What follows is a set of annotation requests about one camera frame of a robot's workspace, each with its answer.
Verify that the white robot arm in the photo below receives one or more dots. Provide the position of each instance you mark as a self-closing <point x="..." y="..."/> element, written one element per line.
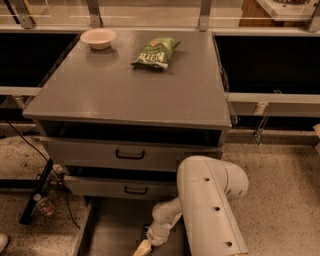
<point x="205" y="186"/>

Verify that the top grey drawer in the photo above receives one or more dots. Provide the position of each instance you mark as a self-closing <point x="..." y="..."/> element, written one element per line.
<point x="122" y="154"/>

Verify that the grey drawer cabinet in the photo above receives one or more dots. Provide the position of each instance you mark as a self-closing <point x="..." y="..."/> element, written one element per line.
<point x="99" y="95"/>

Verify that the black metal leg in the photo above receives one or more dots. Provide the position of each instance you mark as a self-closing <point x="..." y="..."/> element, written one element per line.
<point x="26" y="217"/>

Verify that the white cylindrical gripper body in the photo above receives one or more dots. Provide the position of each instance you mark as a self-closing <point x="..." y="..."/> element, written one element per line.
<point x="155" y="236"/>

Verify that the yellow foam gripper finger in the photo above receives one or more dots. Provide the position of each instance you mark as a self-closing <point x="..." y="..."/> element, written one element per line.
<point x="143" y="249"/>

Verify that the small clear bottle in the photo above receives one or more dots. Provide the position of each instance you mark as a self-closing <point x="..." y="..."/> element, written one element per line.
<point x="44" y="205"/>

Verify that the open bottom grey drawer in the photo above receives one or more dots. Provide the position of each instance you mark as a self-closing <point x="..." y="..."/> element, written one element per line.
<point x="113" y="227"/>

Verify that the white shoe tip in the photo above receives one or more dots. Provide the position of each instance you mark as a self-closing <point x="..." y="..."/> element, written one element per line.
<point x="4" y="240"/>

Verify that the middle grey drawer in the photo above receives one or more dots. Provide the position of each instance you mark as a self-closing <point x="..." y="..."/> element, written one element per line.
<point x="119" y="188"/>

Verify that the dark blue rxbar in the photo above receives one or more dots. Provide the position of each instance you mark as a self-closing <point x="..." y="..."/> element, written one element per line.
<point x="144" y="232"/>

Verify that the metal bracket under shelf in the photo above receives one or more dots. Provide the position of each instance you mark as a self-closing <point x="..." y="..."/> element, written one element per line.
<point x="259" y="129"/>

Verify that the white paper bowl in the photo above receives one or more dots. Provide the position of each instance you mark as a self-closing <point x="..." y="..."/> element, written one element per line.
<point x="98" y="38"/>

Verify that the green kettle chips bag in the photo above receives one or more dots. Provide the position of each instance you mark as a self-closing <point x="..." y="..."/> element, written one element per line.
<point x="157" y="53"/>

